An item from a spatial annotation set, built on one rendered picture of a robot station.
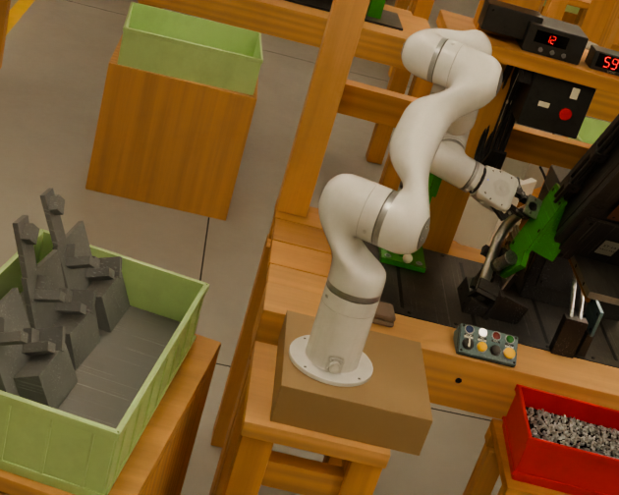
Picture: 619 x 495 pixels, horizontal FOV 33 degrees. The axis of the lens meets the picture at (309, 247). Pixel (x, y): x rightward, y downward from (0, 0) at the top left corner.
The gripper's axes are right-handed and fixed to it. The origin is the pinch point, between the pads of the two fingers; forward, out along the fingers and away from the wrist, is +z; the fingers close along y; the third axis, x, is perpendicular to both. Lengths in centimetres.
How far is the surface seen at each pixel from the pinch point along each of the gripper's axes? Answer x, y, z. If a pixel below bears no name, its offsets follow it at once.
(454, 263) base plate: 33.1, -9.0, -0.3
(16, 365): -18, -95, -98
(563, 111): -5.6, 27.6, -1.4
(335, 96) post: 24, 14, -54
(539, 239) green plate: -6.2, -9.2, 3.7
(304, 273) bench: 26, -36, -42
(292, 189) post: 45, -7, -50
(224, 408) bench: 100, -62, -31
